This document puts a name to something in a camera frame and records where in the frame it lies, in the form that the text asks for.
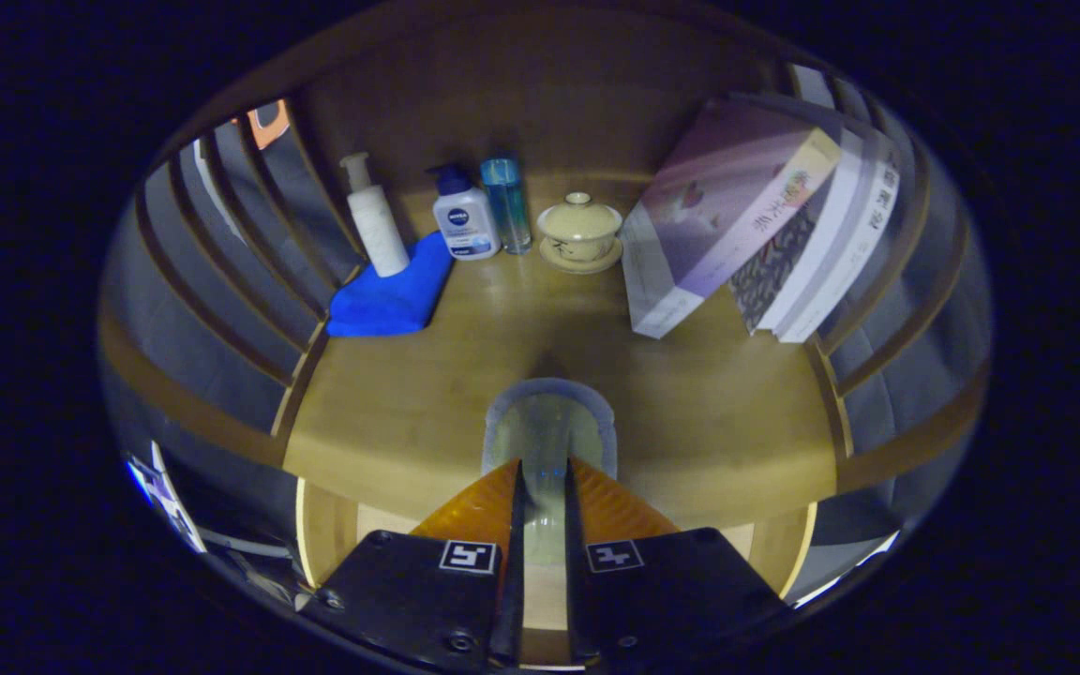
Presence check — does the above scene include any white pump bottle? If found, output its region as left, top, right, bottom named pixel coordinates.
left=339, top=152, right=412, bottom=278

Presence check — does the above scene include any blue folded cloth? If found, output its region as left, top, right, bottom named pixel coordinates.
left=326, top=232, right=456, bottom=338

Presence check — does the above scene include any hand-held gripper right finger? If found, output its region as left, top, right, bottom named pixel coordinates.
left=562, top=456, right=792, bottom=668

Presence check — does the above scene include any pale green scrub brush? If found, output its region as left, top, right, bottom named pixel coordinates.
left=481, top=378, right=618, bottom=568

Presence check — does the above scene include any purple cover book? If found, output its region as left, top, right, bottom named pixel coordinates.
left=621, top=97, right=844, bottom=340

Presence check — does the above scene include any teal translucent bottle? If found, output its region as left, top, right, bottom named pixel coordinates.
left=479, top=157, right=533, bottom=255

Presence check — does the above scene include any wooden countertop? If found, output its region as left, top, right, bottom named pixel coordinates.
left=282, top=169, right=841, bottom=531

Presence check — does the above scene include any beige lidded teacup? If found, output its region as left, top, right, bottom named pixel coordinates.
left=536, top=192, right=624, bottom=275

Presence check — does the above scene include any wooden cabinet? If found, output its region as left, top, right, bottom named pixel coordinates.
left=99, top=9, right=991, bottom=601

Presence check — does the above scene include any white spine book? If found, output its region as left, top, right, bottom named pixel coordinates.
left=779, top=89, right=903, bottom=344

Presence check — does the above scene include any white bottle with blue cap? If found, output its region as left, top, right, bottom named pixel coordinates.
left=425, top=164, right=503, bottom=262

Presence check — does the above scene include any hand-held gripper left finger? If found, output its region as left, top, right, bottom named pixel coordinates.
left=299, top=457, right=528, bottom=672

